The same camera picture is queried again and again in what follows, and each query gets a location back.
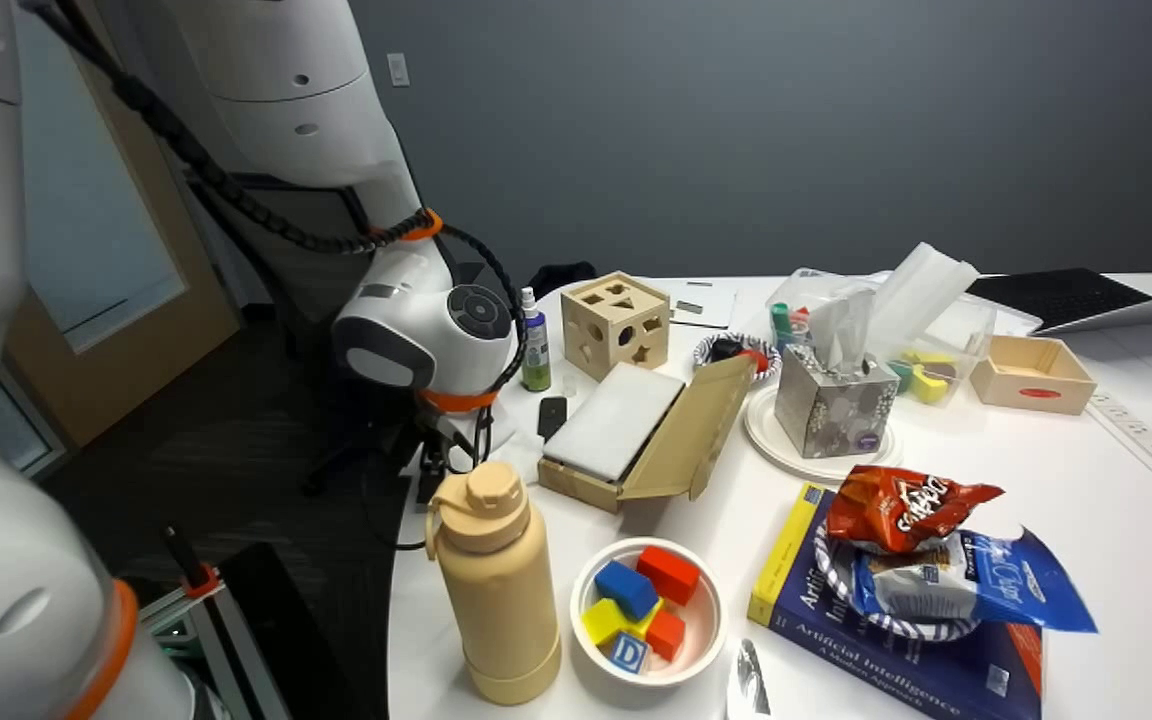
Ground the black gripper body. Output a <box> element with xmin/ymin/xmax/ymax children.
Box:
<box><xmin>411</xmin><ymin>395</ymin><xmax>501</xmax><ymax>468</ymax></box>

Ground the white paper towel stack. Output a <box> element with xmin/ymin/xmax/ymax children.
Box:
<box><xmin>541</xmin><ymin>360</ymin><xmax>693</xmax><ymax>482</ymax></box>

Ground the green spray bottle blue label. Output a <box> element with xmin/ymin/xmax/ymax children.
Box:
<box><xmin>511</xmin><ymin>284</ymin><xmax>555</xmax><ymax>395</ymax></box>

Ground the tan water bottle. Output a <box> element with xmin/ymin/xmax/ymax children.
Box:
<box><xmin>422</xmin><ymin>461</ymin><xmax>570</xmax><ymax>706</ymax></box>

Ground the wooden shape sorter cube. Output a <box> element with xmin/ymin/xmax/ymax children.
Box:
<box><xmin>555</xmin><ymin>269</ymin><xmax>675</xmax><ymax>383</ymax></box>

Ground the blue toy block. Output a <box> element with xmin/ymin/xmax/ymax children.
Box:
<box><xmin>592</xmin><ymin>555</ymin><xmax>662</xmax><ymax>624</ymax></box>

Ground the yellow toy block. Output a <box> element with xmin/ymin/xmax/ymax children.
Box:
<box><xmin>582</xmin><ymin>596</ymin><xmax>669</xmax><ymax>650</ymax></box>

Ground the red toy block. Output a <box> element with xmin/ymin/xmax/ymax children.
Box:
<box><xmin>635</xmin><ymin>538</ymin><xmax>706</xmax><ymax>608</ymax></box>

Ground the small blue printed block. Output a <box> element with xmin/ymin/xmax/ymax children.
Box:
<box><xmin>595</xmin><ymin>629</ymin><xmax>653</xmax><ymax>675</ymax></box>

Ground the orange toy block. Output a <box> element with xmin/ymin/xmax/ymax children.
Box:
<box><xmin>646</xmin><ymin>604</ymin><xmax>687</xmax><ymax>664</ymax></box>

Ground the white bowl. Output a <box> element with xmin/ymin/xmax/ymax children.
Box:
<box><xmin>564</xmin><ymin>530</ymin><xmax>730</xmax><ymax>692</ymax></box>

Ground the wooden door with window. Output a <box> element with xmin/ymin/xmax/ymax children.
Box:
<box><xmin>0</xmin><ymin>0</ymin><xmax>246</xmax><ymax>450</ymax></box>

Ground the white round plate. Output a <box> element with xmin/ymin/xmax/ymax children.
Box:
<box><xmin>741</xmin><ymin>379</ymin><xmax>899</xmax><ymax>489</ymax></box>

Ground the green marker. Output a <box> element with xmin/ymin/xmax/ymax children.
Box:
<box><xmin>767</xmin><ymin>299</ymin><xmax>799</xmax><ymax>355</ymax></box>

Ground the small metal tool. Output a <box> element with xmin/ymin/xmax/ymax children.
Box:
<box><xmin>734</xmin><ymin>636</ymin><xmax>775</xmax><ymax>720</ymax></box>

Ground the red chips bag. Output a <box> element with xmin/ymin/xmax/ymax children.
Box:
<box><xmin>819</xmin><ymin>461</ymin><xmax>1009</xmax><ymax>561</ymax></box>

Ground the yellow tape roll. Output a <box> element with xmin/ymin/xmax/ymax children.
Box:
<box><xmin>906</xmin><ymin>355</ymin><xmax>957</xmax><ymax>408</ymax></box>

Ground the translucent plastic bag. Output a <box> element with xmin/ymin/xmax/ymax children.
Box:
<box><xmin>861</xmin><ymin>236</ymin><xmax>986</xmax><ymax>368</ymax></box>

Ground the clear plastic container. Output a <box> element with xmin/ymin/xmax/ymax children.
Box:
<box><xmin>888</xmin><ymin>302</ymin><xmax>1000</xmax><ymax>411</ymax></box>

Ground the wooden tray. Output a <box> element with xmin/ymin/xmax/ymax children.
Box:
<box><xmin>968</xmin><ymin>330</ymin><xmax>1099</xmax><ymax>415</ymax></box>

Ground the blue plastic pouch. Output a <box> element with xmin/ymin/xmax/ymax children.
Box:
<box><xmin>869</xmin><ymin>523</ymin><xmax>1103</xmax><ymax>636</ymax></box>

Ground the black laptop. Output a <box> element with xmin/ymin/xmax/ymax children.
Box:
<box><xmin>968</xmin><ymin>263</ymin><xmax>1152</xmax><ymax>336</ymax></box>

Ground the white and blue rope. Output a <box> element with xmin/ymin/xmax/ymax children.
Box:
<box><xmin>810</xmin><ymin>515</ymin><xmax>992</xmax><ymax>646</ymax></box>

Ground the black cable conduit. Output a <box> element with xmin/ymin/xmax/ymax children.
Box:
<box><xmin>21</xmin><ymin>0</ymin><xmax>530</xmax><ymax>405</ymax></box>

